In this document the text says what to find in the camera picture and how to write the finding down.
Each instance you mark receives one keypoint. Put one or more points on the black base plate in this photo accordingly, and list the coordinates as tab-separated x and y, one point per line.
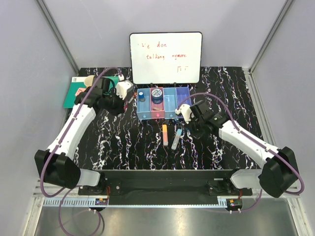
168	184

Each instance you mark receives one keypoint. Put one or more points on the white slotted cable duct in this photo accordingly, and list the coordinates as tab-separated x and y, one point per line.
137	202

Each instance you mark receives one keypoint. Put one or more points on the pink bin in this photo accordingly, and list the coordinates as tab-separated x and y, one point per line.
157	114

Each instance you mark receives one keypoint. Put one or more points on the light blue bin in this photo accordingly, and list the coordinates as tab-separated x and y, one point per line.
143	108
170	102

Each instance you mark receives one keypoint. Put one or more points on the pink cube block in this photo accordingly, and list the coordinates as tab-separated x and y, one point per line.
80	90

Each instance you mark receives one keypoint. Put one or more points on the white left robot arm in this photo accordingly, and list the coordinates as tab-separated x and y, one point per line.
55	164

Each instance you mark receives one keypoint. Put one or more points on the orange highlighter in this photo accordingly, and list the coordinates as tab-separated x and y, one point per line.
165	135

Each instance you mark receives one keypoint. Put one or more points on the blue white highlighter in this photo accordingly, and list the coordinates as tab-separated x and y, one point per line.
176	139

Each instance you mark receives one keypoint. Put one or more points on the red pen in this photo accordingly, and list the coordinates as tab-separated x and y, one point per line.
130	101

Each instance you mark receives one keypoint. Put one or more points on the black marble pattern mat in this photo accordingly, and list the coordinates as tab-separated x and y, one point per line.
127	143

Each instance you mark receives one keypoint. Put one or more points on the blue grey glue stick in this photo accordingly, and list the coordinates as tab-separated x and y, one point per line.
141	97

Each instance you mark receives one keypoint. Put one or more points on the purple bin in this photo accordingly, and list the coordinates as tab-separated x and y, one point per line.
181	94

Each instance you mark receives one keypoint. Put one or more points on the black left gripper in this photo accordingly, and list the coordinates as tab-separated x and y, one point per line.
119	109

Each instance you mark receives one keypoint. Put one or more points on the blue ink bottle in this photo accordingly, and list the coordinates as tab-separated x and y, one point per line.
157	96

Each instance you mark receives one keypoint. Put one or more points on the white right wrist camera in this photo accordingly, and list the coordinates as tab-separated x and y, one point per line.
185	111

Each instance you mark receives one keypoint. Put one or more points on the yellow mug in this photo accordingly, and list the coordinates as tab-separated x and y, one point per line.
88	81

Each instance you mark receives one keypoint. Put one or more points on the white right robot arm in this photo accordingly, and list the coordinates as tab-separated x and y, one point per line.
277	166

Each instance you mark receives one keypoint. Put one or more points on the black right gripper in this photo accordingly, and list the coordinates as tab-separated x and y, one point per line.
197	134

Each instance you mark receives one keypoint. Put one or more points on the small whiteboard with red writing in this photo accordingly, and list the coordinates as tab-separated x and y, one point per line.
166	57

